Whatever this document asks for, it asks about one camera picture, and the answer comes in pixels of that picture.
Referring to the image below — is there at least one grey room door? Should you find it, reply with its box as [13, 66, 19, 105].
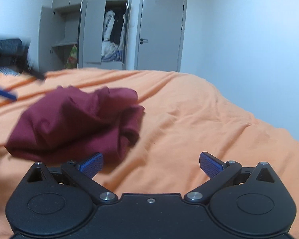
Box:
[136, 0, 187, 72]

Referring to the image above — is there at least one orange bed duvet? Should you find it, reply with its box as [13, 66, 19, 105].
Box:
[0, 69, 299, 238]

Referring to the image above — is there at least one blue striped folded cloth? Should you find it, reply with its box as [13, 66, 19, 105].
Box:
[101, 50, 122, 62]

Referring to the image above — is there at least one white folded clothes pile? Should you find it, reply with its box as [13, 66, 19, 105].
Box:
[101, 41, 120, 58]

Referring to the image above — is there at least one blue patterned pillow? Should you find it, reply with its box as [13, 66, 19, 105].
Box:
[0, 67, 19, 76]

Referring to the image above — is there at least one white hanging jacket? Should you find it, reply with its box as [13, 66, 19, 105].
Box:
[103, 10, 115, 41]

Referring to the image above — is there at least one grey built-in wardrobe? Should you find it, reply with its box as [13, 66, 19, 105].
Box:
[38, 0, 131, 72]

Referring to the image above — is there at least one black hanging garment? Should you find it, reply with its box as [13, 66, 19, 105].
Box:
[110, 10, 125, 45]

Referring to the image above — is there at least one colourful fruit print bag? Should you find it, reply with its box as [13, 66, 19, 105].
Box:
[65, 44, 78, 69]

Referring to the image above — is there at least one maroon long sleeve shirt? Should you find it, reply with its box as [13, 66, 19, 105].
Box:
[5, 86, 145, 164]

